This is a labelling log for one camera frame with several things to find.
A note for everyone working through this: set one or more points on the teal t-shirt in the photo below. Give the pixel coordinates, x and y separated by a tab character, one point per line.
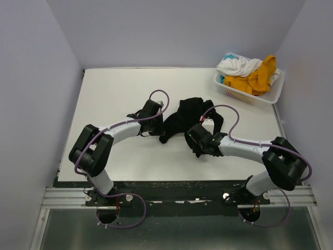
227	56

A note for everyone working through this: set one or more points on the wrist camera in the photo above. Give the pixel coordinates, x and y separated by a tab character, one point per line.
208	124
160	103

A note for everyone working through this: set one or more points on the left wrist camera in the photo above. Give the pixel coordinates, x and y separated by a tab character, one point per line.
160	103

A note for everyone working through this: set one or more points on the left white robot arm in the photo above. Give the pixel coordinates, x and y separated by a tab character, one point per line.
91	150

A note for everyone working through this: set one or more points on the yellow t-shirt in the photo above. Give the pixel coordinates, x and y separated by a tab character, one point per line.
258	82

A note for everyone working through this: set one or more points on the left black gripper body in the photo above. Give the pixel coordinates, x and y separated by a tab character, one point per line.
156	127

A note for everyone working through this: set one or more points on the white t-shirt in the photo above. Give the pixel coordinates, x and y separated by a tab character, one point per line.
239	66

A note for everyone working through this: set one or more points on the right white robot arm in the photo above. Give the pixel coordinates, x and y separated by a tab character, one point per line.
283	164

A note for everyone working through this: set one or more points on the aluminium extrusion rail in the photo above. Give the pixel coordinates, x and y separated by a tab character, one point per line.
75	198

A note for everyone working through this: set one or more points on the black t-shirt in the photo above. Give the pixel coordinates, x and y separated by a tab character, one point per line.
188	114

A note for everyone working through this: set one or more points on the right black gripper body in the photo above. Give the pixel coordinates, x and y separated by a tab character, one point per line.
197	148

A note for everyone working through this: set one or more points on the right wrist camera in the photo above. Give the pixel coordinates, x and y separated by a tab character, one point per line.
208	124

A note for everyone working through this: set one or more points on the white plastic laundry basket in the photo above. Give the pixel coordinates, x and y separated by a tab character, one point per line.
269	98

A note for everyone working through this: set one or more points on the black mounting base plate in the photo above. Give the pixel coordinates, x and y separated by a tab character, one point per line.
175	198

